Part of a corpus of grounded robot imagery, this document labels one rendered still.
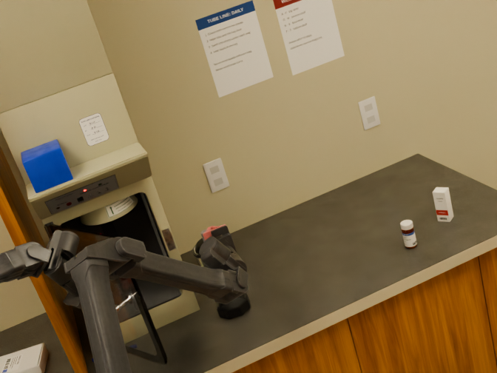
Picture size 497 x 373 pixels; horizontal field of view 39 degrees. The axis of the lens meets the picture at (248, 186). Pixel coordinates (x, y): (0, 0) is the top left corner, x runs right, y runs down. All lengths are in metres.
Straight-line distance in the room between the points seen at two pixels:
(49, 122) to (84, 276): 0.61
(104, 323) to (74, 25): 0.83
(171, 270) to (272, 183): 1.08
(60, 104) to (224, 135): 0.76
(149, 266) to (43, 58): 0.65
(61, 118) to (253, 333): 0.79
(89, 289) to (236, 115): 1.23
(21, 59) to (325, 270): 1.07
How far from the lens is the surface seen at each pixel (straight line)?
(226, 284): 1.71
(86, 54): 1.91
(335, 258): 2.24
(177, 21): 2.39
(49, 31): 1.89
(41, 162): 1.84
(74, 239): 1.81
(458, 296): 2.26
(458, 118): 2.93
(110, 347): 1.38
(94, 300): 1.41
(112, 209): 2.04
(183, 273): 1.62
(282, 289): 2.16
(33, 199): 1.86
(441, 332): 2.29
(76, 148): 1.95
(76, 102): 1.92
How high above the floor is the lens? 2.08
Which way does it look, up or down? 23 degrees down
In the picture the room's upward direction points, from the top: 17 degrees counter-clockwise
